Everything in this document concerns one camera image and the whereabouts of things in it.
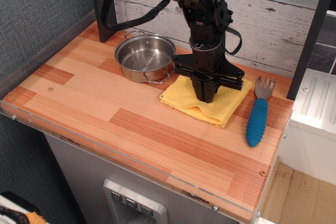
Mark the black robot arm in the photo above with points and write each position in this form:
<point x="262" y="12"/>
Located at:
<point x="208" y="21"/>

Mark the silver ice dispenser panel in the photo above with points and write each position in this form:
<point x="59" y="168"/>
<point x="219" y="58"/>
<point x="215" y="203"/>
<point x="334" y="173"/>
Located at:
<point x="129" y="206"/>

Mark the clear acrylic edge guard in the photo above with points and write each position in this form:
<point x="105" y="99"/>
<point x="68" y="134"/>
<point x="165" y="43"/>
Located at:
<point x="213" y="166"/>

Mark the dark right support post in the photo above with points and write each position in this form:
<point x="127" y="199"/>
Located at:
<point x="311" y="39"/>

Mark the blue handled metal fork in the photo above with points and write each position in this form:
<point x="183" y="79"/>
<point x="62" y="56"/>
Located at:
<point x="256" y="124"/>

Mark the orange black object corner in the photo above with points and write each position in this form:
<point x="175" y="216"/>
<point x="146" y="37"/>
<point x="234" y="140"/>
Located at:
<point x="15" y="209"/>

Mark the grey toy fridge cabinet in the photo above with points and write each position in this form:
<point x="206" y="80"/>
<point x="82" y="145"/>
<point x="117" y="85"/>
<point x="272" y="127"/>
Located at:
<point x="86" y="174"/>

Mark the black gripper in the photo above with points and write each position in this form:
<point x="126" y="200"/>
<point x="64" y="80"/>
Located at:
<point x="213" y="69"/>

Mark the white toy sink unit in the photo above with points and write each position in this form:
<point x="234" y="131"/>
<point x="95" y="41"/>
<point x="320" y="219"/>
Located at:
<point x="308" y="144"/>

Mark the silver pot with handles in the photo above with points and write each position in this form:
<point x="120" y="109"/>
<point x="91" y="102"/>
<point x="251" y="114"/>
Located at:
<point x="146" y="58"/>

